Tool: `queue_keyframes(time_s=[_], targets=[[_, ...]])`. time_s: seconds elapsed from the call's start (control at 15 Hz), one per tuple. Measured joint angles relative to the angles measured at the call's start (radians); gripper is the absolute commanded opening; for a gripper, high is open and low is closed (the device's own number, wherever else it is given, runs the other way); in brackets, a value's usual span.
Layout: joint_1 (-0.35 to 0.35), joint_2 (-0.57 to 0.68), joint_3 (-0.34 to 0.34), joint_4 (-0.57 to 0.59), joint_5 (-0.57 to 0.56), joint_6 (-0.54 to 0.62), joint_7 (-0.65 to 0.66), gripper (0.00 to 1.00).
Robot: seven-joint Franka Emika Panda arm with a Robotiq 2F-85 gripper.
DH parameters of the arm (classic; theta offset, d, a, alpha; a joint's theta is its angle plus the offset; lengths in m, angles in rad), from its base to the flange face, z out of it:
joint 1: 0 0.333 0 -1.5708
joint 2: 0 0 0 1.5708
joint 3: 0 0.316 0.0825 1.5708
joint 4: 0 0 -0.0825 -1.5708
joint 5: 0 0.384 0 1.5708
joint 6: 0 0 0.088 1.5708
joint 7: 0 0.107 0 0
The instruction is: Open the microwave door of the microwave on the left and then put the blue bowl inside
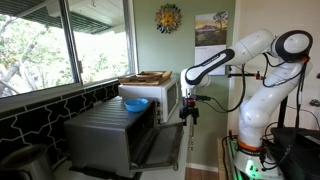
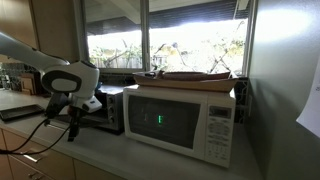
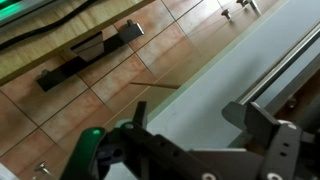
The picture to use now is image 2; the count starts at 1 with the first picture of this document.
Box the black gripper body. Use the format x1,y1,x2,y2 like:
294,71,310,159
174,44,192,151
45,92,83,118

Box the silver toaster oven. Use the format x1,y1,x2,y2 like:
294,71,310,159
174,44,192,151
54,84,126,136

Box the white microwave oven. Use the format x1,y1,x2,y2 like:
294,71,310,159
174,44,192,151
122,84,237,169

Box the wooden cutting board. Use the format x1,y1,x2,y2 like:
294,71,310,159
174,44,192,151
18,73,38,96

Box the black flat tray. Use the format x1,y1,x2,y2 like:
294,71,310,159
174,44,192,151
0,104,46,122

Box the wooden upper cabinet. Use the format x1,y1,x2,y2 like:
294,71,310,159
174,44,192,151
0,0,81,64

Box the wooden serving tray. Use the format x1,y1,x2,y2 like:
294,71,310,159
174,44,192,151
133,70,239,93

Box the wooden plate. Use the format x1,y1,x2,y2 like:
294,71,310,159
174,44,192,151
162,70,231,82

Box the black camera cable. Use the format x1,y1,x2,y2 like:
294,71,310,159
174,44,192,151
0,118,73,156

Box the metal drawer handle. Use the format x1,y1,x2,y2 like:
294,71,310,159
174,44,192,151
22,152,48,164
28,171,46,180

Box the sliding window with frame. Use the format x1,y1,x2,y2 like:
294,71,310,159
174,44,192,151
74,0,258,77

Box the wall calendar with landscape photo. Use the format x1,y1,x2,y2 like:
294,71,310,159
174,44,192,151
295,56,320,139

